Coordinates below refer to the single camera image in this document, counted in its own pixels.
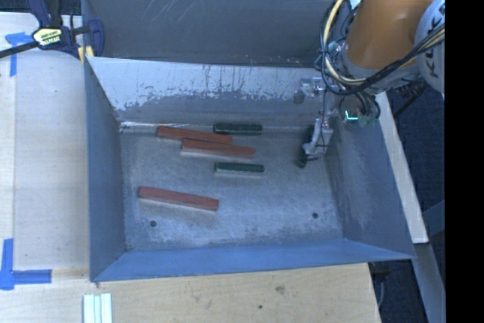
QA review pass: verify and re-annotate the dark green flat block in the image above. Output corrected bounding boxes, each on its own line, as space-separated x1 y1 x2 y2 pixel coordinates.
212 122 264 137
213 161 266 179

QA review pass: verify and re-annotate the pale wood board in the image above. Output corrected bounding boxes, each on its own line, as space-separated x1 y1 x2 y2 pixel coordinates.
13 47 92 272

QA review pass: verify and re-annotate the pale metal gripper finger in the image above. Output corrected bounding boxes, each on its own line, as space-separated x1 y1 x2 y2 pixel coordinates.
293 77 326 104
302 116 334 162

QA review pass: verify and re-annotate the grey metal bin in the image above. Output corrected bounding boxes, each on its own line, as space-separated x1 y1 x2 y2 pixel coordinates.
79 0 417 283

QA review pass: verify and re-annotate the red-brown flat block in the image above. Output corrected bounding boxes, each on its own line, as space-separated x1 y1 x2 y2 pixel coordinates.
137 185 221 213
179 138 257 161
156 125 234 145

